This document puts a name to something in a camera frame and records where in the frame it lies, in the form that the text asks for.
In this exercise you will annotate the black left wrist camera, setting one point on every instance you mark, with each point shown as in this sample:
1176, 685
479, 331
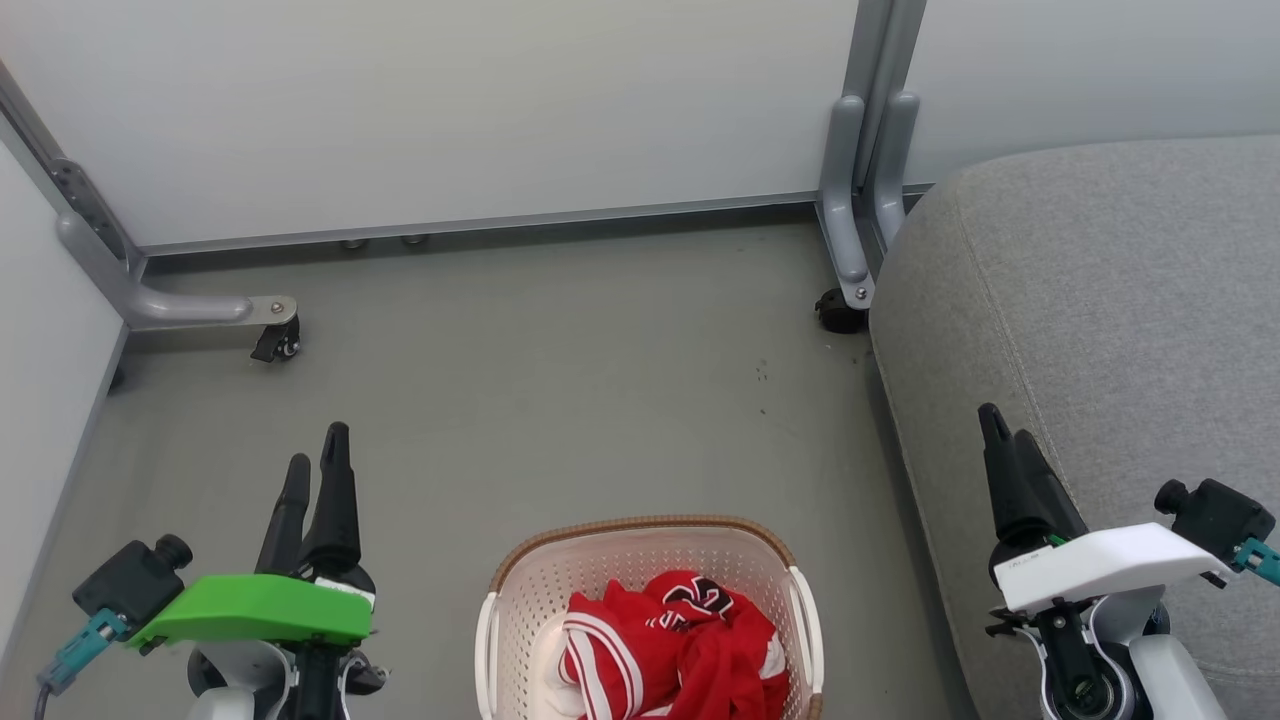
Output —
130, 582

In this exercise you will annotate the red white sports jersey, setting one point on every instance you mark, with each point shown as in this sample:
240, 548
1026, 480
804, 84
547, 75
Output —
690, 650

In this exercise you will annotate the grey double partition post leg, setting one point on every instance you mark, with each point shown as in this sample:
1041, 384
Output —
860, 150

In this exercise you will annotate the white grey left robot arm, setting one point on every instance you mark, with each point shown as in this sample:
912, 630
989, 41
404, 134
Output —
270, 680

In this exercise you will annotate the white cloth in basket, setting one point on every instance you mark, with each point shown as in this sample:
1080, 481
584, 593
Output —
545, 665

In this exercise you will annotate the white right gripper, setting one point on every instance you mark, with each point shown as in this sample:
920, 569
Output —
1100, 565

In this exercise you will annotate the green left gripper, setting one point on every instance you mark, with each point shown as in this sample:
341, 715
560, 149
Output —
250, 608

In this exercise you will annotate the grey curved partition leg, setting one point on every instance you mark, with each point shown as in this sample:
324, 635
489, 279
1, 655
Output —
160, 300

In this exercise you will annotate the black castor wheel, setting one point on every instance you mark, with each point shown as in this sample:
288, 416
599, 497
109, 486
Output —
838, 312
278, 342

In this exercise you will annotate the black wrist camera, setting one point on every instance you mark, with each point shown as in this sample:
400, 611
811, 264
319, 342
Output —
130, 582
1215, 520

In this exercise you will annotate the white laundry basket brown rim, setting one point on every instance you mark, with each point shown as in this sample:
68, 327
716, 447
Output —
640, 565

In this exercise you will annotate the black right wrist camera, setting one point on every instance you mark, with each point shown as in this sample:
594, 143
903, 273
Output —
1215, 520

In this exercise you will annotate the grey metal partition base rail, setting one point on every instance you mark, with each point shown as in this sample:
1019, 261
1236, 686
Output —
480, 225

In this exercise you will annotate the grey fabric sofa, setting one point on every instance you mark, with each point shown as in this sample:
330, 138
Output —
1100, 350

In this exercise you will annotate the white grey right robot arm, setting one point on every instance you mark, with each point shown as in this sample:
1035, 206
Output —
1110, 660

